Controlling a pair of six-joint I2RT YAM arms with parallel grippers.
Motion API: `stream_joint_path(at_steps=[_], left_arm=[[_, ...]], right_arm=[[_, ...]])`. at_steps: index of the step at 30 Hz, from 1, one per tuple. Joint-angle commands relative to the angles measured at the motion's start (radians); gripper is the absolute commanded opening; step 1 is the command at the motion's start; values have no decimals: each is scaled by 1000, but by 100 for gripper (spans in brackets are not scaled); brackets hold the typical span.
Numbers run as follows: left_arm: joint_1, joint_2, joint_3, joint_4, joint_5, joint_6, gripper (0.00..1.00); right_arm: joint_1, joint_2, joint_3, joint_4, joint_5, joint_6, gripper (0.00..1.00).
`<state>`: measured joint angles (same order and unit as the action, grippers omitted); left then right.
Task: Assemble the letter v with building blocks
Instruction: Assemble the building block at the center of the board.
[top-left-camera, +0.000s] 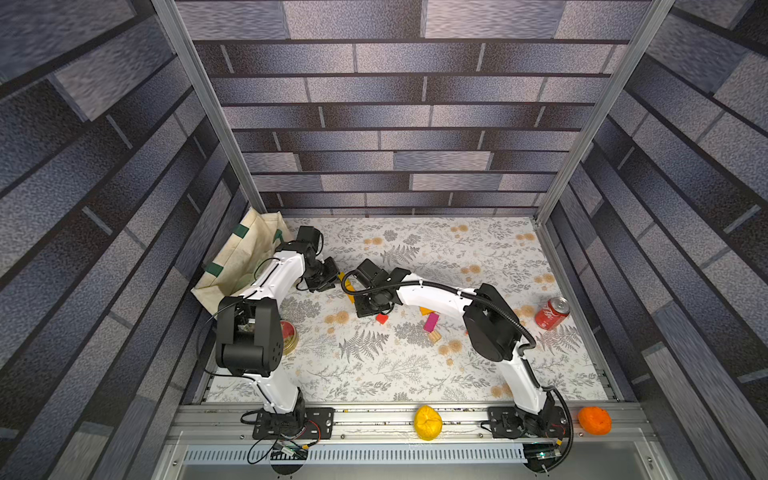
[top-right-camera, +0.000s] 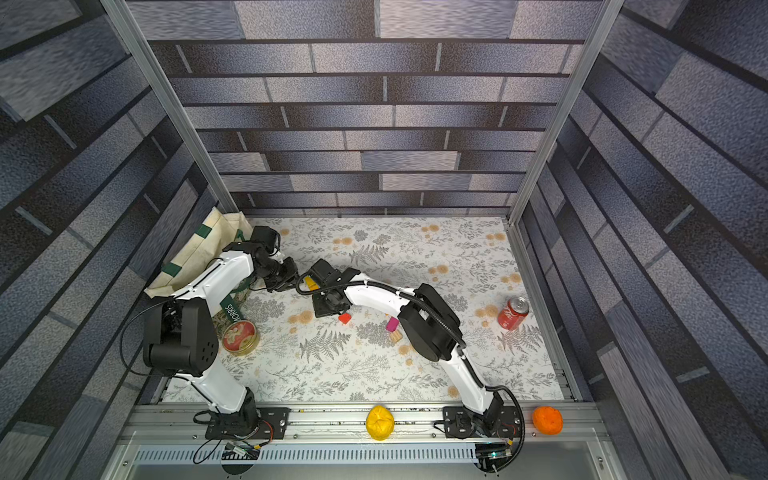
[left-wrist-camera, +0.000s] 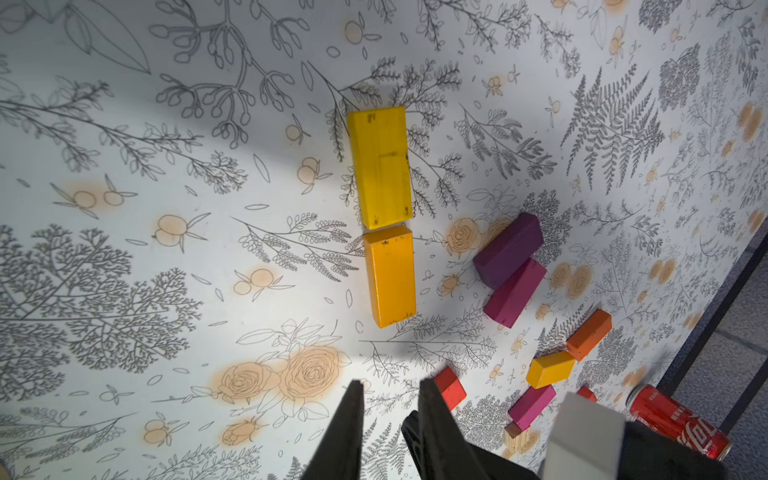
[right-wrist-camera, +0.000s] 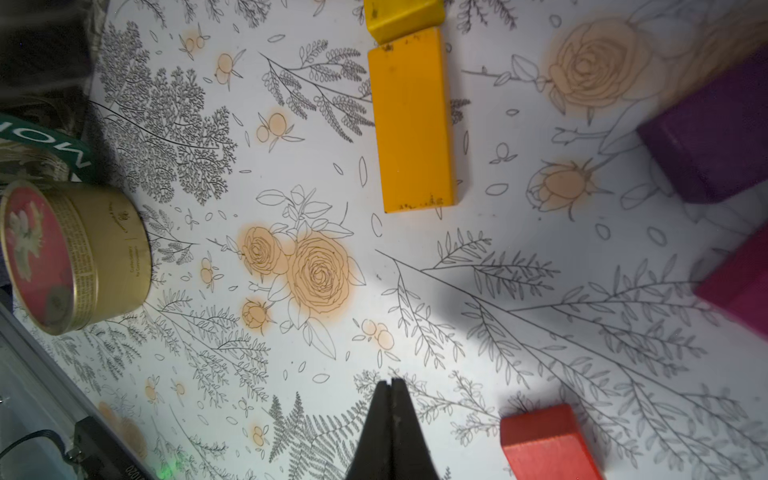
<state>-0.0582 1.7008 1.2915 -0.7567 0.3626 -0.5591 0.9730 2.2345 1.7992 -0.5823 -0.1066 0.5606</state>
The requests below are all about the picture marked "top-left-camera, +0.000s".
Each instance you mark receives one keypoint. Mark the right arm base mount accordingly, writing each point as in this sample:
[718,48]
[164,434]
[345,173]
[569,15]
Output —
[513,423]

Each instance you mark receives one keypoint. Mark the small natural wooden cube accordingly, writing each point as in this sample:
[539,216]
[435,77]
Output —
[434,336]

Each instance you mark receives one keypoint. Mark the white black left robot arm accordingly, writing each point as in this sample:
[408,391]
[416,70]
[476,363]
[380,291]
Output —
[249,334]

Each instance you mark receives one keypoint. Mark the cream green tote bag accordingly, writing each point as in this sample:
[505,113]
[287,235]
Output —
[251,241]

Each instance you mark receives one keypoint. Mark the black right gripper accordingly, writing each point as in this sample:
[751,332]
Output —
[361,284]

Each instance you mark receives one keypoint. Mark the pink wooden block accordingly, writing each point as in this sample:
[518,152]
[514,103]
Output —
[431,322]

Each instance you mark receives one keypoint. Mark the red soda can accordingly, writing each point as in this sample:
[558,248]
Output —
[553,313]

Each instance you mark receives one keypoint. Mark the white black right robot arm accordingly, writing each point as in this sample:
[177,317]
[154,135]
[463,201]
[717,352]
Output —
[494,331]

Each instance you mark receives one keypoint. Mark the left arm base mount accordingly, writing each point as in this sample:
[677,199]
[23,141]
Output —
[311,423]

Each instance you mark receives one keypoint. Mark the slotted metal cable tray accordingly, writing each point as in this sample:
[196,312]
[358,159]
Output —
[360,454]

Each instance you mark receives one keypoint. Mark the yellow wooden block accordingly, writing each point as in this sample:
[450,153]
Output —
[346,282]

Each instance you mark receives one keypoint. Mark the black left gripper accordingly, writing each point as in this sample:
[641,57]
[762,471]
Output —
[334,271]

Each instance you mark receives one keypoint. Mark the round red tin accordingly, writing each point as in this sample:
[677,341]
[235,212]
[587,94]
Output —
[290,337]

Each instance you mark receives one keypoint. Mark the orange mandarin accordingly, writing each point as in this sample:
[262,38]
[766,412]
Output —
[595,421]

